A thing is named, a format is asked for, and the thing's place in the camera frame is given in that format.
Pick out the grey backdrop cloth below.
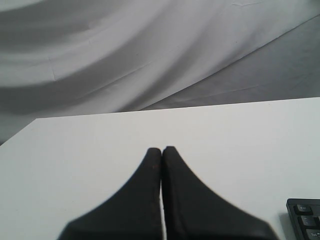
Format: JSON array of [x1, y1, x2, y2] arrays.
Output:
[[0, 0, 320, 143]]

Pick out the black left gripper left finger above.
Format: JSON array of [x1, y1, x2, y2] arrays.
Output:
[[59, 148, 162, 240]]

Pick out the black acer keyboard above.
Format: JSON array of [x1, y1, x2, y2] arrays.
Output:
[[286, 198, 320, 240]]

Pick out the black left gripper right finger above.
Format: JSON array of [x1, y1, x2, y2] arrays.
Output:
[[162, 146, 277, 240]]

